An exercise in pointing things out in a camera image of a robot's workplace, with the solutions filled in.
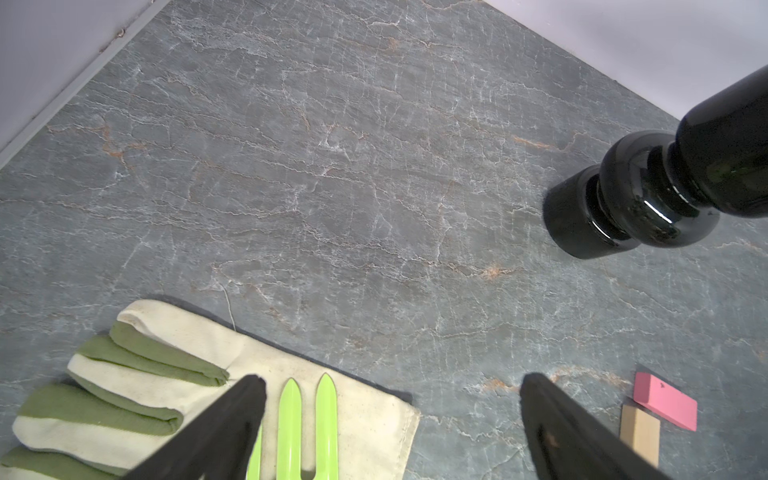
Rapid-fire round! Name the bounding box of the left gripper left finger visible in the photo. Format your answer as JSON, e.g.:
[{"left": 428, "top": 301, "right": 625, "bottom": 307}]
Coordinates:
[{"left": 125, "top": 375, "right": 267, "bottom": 480}]

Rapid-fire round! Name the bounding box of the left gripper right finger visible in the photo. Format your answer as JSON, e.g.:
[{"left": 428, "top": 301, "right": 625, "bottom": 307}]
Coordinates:
[{"left": 519, "top": 372, "right": 666, "bottom": 480}]

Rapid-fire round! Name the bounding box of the natural wood block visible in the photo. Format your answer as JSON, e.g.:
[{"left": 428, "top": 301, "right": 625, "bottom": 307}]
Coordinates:
[{"left": 619, "top": 404, "right": 661, "bottom": 467}]

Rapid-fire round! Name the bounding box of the pink block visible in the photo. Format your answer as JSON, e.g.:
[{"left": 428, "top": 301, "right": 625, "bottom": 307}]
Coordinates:
[{"left": 633, "top": 372, "right": 698, "bottom": 431}]

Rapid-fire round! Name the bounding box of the black plant vase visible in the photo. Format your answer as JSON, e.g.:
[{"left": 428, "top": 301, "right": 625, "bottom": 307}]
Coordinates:
[{"left": 543, "top": 68, "right": 767, "bottom": 259}]

